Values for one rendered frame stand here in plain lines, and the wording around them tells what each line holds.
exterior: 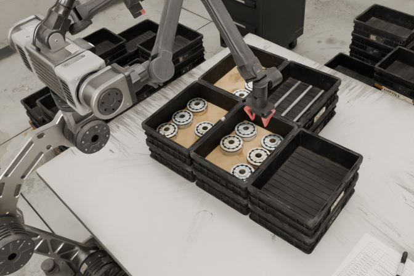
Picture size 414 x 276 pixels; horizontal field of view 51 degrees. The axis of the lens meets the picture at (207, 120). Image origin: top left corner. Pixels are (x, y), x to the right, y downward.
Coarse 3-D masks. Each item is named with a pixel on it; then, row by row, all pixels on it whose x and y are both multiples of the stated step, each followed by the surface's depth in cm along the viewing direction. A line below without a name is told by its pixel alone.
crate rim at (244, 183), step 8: (240, 104) 202; (232, 112) 199; (224, 120) 195; (280, 120) 192; (216, 128) 194; (296, 128) 188; (208, 136) 189; (288, 136) 185; (200, 144) 186; (280, 144) 182; (192, 152) 183; (272, 152) 179; (200, 160) 180; (264, 160) 176; (216, 168) 175; (256, 168) 173; (224, 176) 175; (232, 176) 172; (240, 184) 170
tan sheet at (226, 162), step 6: (258, 126) 205; (234, 132) 203; (258, 132) 202; (264, 132) 202; (270, 132) 201; (258, 138) 199; (246, 144) 197; (252, 144) 197; (258, 144) 197; (216, 150) 196; (246, 150) 194; (210, 156) 194; (216, 156) 193; (222, 156) 193; (228, 156) 193; (234, 156) 192; (240, 156) 192; (216, 162) 191; (222, 162) 191; (228, 162) 190; (234, 162) 190; (240, 162) 190; (246, 162) 189; (222, 168) 188; (228, 168) 188
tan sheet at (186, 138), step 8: (208, 104) 220; (208, 112) 215; (216, 112) 215; (224, 112) 214; (200, 120) 212; (208, 120) 211; (216, 120) 211; (192, 128) 208; (184, 136) 204; (192, 136) 204; (184, 144) 201
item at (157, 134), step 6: (192, 84) 216; (204, 84) 216; (186, 90) 214; (216, 90) 212; (174, 96) 211; (228, 96) 208; (168, 102) 208; (240, 102) 203; (162, 108) 205; (234, 108) 201; (156, 114) 203; (228, 114) 198; (144, 120) 200; (144, 126) 197; (150, 132) 196; (156, 132) 193; (162, 138) 192; (168, 138) 190; (174, 144) 187; (180, 144) 187; (192, 144) 186; (180, 150) 187; (186, 150) 184
